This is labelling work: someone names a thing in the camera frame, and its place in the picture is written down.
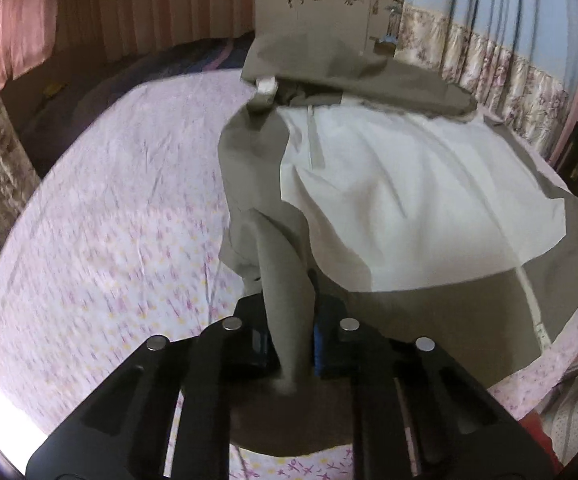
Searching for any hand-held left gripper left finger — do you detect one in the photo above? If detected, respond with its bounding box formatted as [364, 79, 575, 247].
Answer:
[25, 295, 276, 480]

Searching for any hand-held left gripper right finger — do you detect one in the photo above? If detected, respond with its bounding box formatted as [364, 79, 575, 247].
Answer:
[312, 295, 556, 480]

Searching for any olive and cream jacket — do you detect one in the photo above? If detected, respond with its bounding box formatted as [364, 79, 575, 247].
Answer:
[217, 30, 578, 457]

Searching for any pink floral bed sheet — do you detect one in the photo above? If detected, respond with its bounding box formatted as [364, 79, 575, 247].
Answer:
[0, 67, 578, 480]

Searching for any red cloth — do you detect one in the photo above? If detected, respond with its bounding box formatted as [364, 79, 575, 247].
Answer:
[516, 407, 572, 466]

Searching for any wooden chair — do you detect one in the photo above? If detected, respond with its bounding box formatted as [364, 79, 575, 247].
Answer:
[369, 0, 404, 57]

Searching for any dark bed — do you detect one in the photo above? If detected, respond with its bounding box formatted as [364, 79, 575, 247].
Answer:
[1, 35, 257, 177]

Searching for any white wardrobe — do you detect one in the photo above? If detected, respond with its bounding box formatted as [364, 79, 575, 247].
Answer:
[253, 0, 408, 57]

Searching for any pink window curtain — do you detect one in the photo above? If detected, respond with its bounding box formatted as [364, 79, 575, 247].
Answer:
[0, 0, 60, 92]

